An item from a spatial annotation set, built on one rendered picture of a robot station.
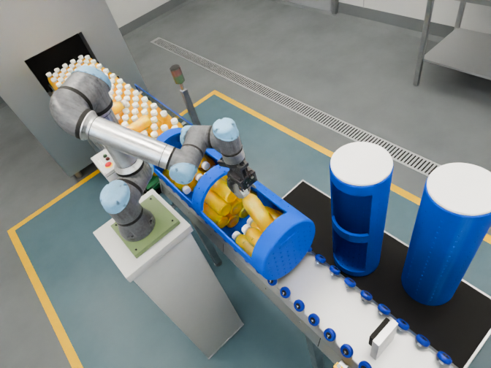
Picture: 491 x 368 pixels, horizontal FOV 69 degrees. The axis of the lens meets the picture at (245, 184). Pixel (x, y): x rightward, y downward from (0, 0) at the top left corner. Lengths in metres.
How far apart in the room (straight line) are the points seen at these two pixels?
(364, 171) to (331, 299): 0.60
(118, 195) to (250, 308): 1.42
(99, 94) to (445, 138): 2.84
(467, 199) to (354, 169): 0.46
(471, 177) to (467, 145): 1.68
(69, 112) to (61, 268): 2.33
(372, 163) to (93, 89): 1.20
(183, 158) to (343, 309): 0.83
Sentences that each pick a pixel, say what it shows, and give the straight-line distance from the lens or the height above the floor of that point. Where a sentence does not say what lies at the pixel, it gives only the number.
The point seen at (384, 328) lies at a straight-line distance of 1.31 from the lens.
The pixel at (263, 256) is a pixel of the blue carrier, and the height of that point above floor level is 1.18.
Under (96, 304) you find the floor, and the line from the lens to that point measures 3.00.
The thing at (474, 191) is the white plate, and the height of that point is 1.04.
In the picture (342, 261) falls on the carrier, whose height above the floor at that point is 0.16.
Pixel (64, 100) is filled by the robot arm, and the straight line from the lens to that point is 1.19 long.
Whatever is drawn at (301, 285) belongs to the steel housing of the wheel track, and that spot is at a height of 0.93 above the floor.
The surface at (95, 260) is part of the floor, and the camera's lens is 3.23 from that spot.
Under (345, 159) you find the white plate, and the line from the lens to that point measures 1.77.
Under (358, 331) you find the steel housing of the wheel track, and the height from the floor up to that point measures 0.93.
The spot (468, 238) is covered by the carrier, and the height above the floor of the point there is 0.87.
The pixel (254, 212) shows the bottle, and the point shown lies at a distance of 1.37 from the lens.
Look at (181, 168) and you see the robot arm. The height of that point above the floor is 1.60.
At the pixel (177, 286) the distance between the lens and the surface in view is 1.74.
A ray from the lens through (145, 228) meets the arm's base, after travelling 1.52.
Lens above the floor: 2.31
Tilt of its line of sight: 48 degrees down
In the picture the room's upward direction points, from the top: 17 degrees counter-clockwise
